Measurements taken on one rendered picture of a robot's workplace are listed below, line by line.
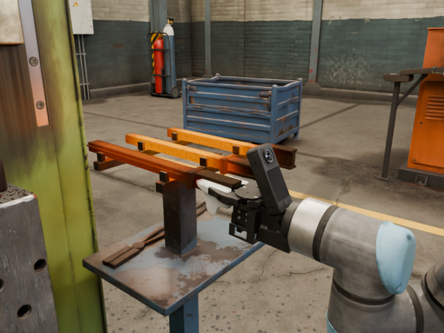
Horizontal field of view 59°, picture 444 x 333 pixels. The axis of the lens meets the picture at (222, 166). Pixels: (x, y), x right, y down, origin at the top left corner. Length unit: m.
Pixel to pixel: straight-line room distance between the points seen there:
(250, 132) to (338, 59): 4.22
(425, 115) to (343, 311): 3.10
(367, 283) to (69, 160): 0.80
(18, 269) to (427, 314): 0.71
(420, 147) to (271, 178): 3.12
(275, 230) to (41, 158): 0.63
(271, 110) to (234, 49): 5.34
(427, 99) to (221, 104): 2.02
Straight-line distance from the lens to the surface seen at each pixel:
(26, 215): 0.84
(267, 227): 0.67
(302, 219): 0.60
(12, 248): 0.85
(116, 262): 0.99
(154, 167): 0.81
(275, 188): 0.63
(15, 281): 0.88
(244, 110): 4.22
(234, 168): 0.83
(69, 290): 1.23
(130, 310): 1.97
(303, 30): 8.45
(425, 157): 3.72
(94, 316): 1.35
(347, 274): 0.60
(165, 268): 0.97
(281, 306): 1.96
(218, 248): 1.04
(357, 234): 0.58
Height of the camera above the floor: 1.21
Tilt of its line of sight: 19 degrees down
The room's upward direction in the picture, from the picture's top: straight up
